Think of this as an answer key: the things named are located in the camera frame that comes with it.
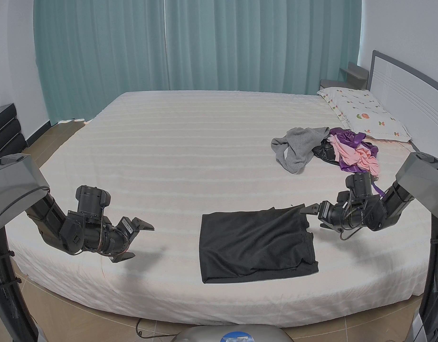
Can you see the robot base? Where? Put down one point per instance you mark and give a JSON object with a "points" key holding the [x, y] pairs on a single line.
{"points": [[204, 335]]}

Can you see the bed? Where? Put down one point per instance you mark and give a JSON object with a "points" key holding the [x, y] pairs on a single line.
{"points": [[176, 155]]}

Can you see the grey bedside table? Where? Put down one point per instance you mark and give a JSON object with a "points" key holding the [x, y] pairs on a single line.
{"points": [[352, 74]]}

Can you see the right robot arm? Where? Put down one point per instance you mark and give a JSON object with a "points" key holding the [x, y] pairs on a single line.
{"points": [[418, 180]]}

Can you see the pile of clothes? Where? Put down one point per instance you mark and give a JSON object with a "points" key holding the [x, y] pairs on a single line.
{"points": [[350, 153]]}

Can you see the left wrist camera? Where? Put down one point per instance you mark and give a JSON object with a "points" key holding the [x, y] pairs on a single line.
{"points": [[121, 257]]}

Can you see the blue-green curtain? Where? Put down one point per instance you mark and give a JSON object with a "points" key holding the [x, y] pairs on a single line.
{"points": [[105, 48], [261, 34]]}

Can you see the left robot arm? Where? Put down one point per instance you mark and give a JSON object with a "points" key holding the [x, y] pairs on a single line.
{"points": [[12, 187]]}

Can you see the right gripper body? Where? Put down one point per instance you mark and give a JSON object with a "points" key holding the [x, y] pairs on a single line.
{"points": [[332, 213]]}

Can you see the white printed pillow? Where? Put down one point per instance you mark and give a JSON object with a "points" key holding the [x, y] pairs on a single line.
{"points": [[365, 114]]}

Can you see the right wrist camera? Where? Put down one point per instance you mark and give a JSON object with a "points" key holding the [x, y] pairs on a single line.
{"points": [[331, 228]]}

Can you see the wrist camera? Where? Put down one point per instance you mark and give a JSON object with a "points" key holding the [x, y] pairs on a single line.
{"points": [[121, 257], [331, 228]]}

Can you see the black chest of drawers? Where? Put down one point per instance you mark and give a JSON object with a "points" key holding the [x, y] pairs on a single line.
{"points": [[5, 130]]}

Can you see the black garment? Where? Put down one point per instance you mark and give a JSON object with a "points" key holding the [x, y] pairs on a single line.
{"points": [[254, 244]]}

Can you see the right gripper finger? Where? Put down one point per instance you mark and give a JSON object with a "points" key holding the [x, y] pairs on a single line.
{"points": [[313, 209]]}

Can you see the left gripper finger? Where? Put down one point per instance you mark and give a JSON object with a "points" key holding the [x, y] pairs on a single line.
{"points": [[142, 224]]}

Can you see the grey garment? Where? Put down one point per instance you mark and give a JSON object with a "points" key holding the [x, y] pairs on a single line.
{"points": [[299, 148]]}

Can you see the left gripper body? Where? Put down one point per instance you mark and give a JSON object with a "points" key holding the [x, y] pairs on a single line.
{"points": [[119, 237]]}

